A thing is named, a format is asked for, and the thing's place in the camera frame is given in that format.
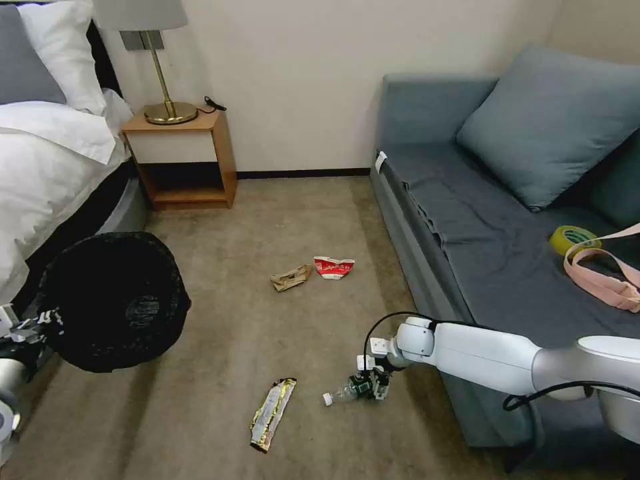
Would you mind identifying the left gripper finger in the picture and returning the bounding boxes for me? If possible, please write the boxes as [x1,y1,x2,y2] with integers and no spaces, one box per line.
[11,315,53,346]

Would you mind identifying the clear plastic bottle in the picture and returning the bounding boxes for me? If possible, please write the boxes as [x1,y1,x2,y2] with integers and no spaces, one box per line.
[322,377,373,407]

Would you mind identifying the black trash bin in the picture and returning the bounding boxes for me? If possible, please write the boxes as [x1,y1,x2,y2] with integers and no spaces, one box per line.
[37,231,192,373]

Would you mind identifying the gold foil snack wrapper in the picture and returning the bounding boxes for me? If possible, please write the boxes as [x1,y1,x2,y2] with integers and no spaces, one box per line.
[249,377,299,453]

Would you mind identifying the crushed red white paper cup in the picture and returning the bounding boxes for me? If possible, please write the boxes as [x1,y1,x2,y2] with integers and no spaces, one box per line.
[313,255,357,281]

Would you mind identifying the crumpled brown paper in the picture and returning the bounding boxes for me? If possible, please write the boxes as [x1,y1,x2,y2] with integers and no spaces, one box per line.
[269,263,313,295]

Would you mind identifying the grey bed base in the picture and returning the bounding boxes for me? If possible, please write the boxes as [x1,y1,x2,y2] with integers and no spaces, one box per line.
[9,159,149,306]

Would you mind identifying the white duvet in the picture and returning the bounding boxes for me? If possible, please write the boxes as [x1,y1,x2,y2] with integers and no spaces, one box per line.
[0,89,135,303]

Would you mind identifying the grey-blue sofa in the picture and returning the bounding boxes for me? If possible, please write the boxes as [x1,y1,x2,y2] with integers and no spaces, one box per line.
[369,72,640,473]

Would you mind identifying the yellow-green tape roll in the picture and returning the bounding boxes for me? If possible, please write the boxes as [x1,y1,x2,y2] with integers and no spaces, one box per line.
[549,225,603,257]

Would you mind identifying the wooden nightstand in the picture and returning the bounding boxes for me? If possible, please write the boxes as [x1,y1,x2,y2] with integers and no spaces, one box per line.
[121,109,239,211]

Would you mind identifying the brass table lamp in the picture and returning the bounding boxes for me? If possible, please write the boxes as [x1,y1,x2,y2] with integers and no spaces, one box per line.
[92,0,199,126]

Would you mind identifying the grey pillow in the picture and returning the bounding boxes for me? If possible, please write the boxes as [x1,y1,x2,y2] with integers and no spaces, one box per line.
[0,5,67,106]

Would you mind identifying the black headboard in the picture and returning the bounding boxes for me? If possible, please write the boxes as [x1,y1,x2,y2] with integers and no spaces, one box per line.
[85,19,124,101]

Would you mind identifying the white pillow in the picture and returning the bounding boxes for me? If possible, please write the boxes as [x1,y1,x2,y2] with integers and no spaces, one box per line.
[17,0,109,113]

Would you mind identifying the blue-grey cushion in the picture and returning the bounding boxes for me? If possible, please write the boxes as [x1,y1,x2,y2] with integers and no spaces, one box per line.
[455,47,640,213]

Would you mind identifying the dark teal cushion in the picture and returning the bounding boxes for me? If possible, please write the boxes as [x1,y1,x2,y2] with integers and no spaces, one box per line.
[587,145,640,229]

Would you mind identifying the black robot wrist cable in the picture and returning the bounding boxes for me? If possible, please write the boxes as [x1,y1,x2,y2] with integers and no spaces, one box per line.
[363,312,439,373]

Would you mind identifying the black robot elbow cable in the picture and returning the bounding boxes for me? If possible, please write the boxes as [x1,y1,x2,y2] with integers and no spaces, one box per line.
[502,381,603,412]

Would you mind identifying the pink strap bag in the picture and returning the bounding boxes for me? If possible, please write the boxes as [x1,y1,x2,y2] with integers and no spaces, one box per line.
[563,223,640,313]

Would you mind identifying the grey wall plate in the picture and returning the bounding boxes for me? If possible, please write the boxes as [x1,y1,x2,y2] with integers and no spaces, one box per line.
[119,29,166,51]

